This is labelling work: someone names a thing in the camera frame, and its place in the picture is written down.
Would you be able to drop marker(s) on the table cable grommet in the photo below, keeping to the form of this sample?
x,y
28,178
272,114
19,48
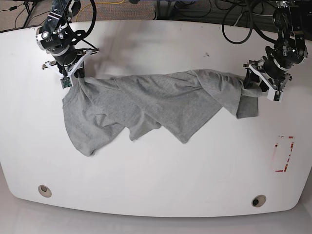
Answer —
x,y
44,191
259,201

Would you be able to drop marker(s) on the right table cable grommet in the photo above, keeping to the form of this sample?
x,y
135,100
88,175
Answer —
x,y
259,201

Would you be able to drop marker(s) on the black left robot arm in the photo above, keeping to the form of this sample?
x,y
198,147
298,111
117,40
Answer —
x,y
292,18

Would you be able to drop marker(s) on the left table cable grommet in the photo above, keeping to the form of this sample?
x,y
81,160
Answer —
x,y
44,191

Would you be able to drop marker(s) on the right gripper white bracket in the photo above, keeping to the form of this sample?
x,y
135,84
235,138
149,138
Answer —
x,y
71,63

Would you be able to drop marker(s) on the red tape rectangle marking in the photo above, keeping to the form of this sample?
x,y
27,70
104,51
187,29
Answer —
x,y
282,153

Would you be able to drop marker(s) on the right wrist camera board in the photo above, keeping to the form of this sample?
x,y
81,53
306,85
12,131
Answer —
x,y
65,82

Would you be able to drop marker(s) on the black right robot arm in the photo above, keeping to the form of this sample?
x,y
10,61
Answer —
x,y
56,34

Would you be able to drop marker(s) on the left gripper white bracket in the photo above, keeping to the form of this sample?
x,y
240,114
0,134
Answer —
x,y
268,75

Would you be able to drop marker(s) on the black tripod stand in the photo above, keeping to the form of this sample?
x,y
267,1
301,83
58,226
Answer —
x,y
27,13

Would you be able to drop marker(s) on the grey t-shirt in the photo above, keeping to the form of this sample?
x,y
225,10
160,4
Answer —
x,y
97,110

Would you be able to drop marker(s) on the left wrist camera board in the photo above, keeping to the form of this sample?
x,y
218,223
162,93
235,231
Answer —
x,y
278,96

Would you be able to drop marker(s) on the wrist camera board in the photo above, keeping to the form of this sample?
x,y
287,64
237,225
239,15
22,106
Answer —
x,y
278,96
65,82

